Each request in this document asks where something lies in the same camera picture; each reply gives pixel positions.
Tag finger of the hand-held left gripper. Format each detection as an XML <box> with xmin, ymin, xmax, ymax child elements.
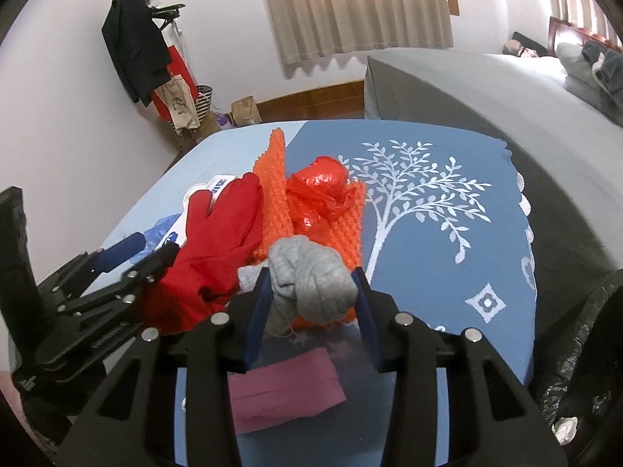
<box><xmin>36</xmin><ymin>233</ymin><xmax>147</xmax><ymax>298</ymax></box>
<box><xmin>53</xmin><ymin>242</ymin><xmax>182</xmax><ymax>332</ymax></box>

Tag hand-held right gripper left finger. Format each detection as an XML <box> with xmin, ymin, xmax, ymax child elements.
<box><xmin>56</xmin><ymin>267</ymin><xmax>271</xmax><ymax>467</ymax></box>

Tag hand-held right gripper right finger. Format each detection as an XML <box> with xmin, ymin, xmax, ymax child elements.
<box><xmin>353</xmin><ymin>267</ymin><xmax>568</xmax><ymax>467</ymax></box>

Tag blue plastic bag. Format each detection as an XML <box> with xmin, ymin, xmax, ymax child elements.
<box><xmin>143</xmin><ymin>214</ymin><xmax>181</xmax><ymax>254</ymax></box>

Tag grey sock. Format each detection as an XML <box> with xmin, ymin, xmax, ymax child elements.
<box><xmin>238</xmin><ymin>235</ymin><xmax>358</xmax><ymax>336</ymax></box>

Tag red knit glove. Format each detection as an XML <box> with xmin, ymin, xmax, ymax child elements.
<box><xmin>141</xmin><ymin>174</ymin><xmax>266</xmax><ymax>336</ymax></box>

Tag red plastic bag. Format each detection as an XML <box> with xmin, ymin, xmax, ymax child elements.
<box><xmin>285</xmin><ymin>156</ymin><xmax>363</xmax><ymax>239</ymax></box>

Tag bin with black liner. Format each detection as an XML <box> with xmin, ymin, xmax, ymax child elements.
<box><xmin>528</xmin><ymin>267</ymin><xmax>623</xmax><ymax>467</ymax></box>

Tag pink face mask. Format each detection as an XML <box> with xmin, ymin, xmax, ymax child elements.
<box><xmin>229</xmin><ymin>348</ymin><xmax>347</xmax><ymax>434</ymax></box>

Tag blue tablecloth with tree print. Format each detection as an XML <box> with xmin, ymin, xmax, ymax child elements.
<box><xmin>100</xmin><ymin>119</ymin><xmax>539</xmax><ymax>467</ymax></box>

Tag cardboard box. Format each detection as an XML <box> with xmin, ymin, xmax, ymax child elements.
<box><xmin>168</xmin><ymin>117</ymin><xmax>222</xmax><ymax>149</ymax></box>

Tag beige tote bag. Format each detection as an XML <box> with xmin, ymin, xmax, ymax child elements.
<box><xmin>163</xmin><ymin>74</ymin><xmax>200</xmax><ymax>132</ymax></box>

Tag striped bag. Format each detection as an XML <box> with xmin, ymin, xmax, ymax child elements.
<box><xmin>195</xmin><ymin>85</ymin><xmax>215</xmax><ymax>118</ymax></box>

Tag brown paper bag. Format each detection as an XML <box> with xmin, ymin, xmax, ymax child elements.
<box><xmin>231</xmin><ymin>96</ymin><xmax>264</xmax><ymax>127</ymax></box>

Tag red shopping bag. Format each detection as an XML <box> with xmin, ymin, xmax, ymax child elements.
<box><xmin>151</xmin><ymin>45</ymin><xmax>200</xmax><ymax>122</ymax></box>

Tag crumpled white tissue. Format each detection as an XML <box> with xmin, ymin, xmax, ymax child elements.
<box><xmin>552</xmin><ymin>418</ymin><xmax>580</xmax><ymax>446</ymax></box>

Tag grey bed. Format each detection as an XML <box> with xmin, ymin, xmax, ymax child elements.
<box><xmin>364</xmin><ymin>47</ymin><xmax>623</xmax><ymax>302</ymax></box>

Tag wide beige curtain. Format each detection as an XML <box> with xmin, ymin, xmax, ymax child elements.
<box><xmin>250</xmin><ymin>0</ymin><xmax>461</xmax><ymax>79</ymax></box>

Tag folded grey quilt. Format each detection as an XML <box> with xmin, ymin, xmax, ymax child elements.
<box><xmin>555</xmin><ymin>41</ymin><xmax>623</xmax><ymax>112</ymax></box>

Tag wooden headboard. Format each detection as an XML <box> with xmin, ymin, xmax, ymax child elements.
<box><xmin>547</xmin><ymin>16</ymin><xmax>619</xmax><ymax>56</ymax></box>

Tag dark grey blanket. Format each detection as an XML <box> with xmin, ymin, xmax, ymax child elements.
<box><xmin>581</xmin><ymin>39</ymin><xmax>623</xmax><ymax>125</ymax></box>

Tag narrow beige curtain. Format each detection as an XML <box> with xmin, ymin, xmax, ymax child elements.
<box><xmin>542</xmin><ymin>0</ymin><xmax>619</xmax><ymax>42</ymax></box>

